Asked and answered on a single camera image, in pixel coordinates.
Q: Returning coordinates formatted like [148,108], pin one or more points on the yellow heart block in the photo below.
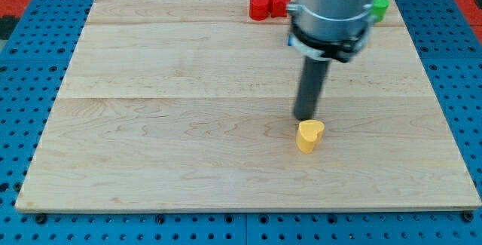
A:
[309,134]

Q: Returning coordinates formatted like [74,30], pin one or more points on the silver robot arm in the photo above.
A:
[330,29]

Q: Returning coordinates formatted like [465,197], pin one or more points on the light wooden board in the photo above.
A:
[185,106]

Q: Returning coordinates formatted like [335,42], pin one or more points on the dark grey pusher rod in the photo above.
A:
[310,86]

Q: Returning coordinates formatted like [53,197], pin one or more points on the red cylinder block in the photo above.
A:
[259,9]

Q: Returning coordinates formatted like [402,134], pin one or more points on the red star block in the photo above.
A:
[278,8]

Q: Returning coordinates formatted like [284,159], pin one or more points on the green cylinder block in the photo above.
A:
[378,9]

